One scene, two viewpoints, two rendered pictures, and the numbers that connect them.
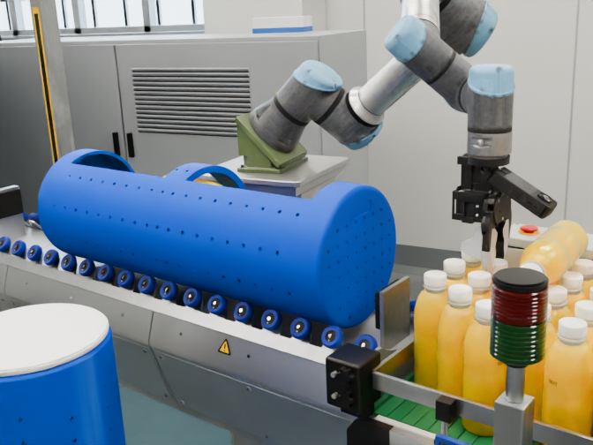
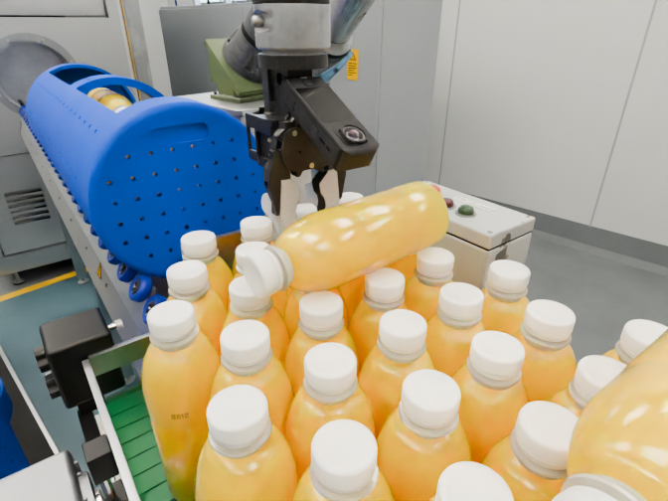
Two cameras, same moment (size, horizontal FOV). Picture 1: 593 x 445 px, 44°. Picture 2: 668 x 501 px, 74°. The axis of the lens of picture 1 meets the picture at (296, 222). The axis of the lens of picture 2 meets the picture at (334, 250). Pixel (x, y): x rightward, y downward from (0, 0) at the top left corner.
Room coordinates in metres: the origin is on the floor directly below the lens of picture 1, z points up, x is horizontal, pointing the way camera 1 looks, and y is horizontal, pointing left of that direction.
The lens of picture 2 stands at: (0.79, -0.51, 1.33)
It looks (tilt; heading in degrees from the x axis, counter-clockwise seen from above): 27 degrees down; 15
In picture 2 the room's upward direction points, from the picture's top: straight up
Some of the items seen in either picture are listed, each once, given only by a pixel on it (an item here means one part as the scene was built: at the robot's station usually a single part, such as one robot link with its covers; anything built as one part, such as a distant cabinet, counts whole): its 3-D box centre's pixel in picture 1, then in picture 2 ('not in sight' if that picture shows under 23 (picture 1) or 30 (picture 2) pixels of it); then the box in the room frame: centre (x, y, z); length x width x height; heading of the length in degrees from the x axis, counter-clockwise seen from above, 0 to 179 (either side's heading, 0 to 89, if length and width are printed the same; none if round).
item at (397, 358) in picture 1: (429, 335); (242, 308); (1.27, -0.24, 0.96); 0.40 x 0.01 x 0.03; 142
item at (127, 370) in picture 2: not in sight; (110, 319); (1.91, 0.69, 0.31); 0.06 x 0.06 x 0.63; 52
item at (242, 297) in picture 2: not in sight; (250, 291); (1.11, -0.34, 1.10); 0.04 x 0.04 x 0.02
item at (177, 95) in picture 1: (161, 177); (279, 119); (3.80, 0.71, 0.72); 2.15 x 0.54 x 1.45; 61
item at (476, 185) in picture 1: (484, 188); (291, 113); (1.26, -0.33, 1.24); 0.09 x 0.08 x 0.12; 52
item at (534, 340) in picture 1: (517, 335); not in sight; (0.79, -0.26, 1.18); 0.06 x 0.06 x 0.05
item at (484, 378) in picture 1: (485, 370); (190, 409); (1.05, -0.29, 1.00); 0.07 x 0.07 x 0.20
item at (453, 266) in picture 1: (454, 266); (256, 228); (1.25, -0.28, 1.10); 0.04 x 0.04 x 0.02
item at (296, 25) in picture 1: (281, 26); not in sight; (3.40, 0.02, 1.48); 0.24 x 0.12 x 0.08; 69
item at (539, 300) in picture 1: (519, 299); not in sight; (0.79, -0.26, 1.23); 0.06 x 0.06 x 0.04
